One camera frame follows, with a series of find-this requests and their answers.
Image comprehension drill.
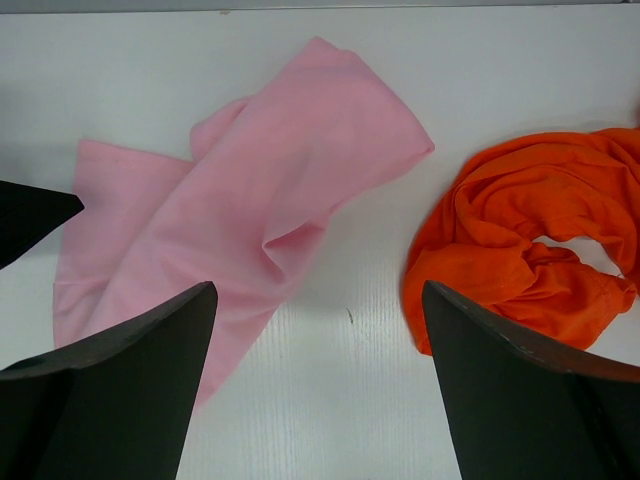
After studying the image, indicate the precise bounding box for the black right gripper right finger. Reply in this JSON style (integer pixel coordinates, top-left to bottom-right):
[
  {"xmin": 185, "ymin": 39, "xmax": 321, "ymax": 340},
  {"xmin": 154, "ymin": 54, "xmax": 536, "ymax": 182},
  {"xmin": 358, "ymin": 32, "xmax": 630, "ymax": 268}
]
[{"xmin": 422, "ymin": 281, "xmax": 639, "ymax": 479}]

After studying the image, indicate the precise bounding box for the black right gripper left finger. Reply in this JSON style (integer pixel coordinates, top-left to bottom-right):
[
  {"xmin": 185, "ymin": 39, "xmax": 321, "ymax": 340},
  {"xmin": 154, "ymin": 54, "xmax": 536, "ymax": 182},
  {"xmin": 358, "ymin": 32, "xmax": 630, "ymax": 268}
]
[{"xmin": 1, "ymin": 282, "xmax": 218, "ymax": 479}]

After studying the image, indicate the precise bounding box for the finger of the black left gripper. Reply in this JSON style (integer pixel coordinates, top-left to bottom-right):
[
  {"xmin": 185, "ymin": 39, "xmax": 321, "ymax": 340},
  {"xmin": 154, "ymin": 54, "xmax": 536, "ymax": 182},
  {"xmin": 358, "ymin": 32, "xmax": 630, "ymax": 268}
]
[{"xmin": 1, "ymin": 181, "xmax": 84, "ymax": 269}]

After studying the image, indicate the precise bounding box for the pink t shirt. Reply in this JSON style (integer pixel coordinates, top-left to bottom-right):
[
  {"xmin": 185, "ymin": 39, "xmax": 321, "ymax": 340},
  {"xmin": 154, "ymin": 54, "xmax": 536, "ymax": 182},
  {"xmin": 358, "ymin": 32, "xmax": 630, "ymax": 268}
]
[{"xmin": 53, "ymin": 38, "xmax": 434, "ymax": 403}]

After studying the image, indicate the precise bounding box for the orange t shirt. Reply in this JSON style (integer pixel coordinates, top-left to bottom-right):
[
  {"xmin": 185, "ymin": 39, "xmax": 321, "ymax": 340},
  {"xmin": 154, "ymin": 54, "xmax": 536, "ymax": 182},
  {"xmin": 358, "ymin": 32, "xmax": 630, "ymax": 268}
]
[{"xmin": 401, "ymin": 128, "xmax": 639, "ymax": 355}]

